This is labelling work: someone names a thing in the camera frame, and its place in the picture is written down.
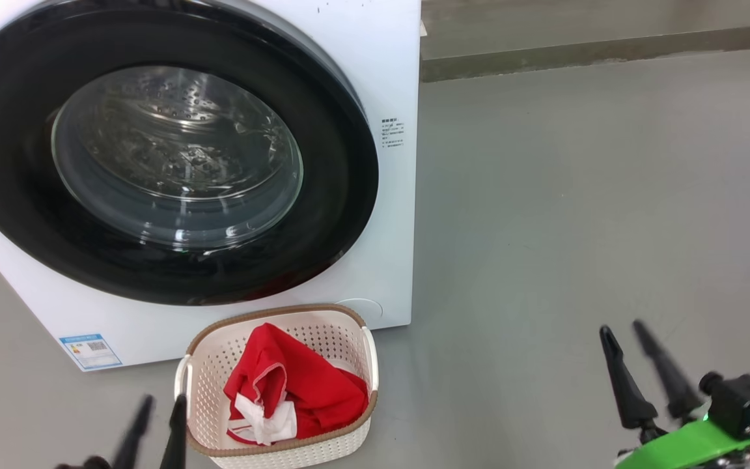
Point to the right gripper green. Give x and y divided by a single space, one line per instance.
687 449

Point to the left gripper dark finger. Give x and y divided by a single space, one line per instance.
175 436
133 436

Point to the red and white garment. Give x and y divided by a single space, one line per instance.
303 384

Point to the black round glass washer door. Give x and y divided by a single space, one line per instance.
336 195

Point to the cream basket with brown rim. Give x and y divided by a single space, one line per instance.
342 339

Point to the white front-load washing machine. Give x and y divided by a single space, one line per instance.
388 260

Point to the blue energy label sticker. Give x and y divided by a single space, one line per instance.
90 352

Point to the round white filter cover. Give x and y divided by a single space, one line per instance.
362 309

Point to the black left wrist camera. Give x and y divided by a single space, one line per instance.
82 464

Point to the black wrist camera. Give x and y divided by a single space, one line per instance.
743 404
82 464

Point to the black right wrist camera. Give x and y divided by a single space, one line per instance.
743 404

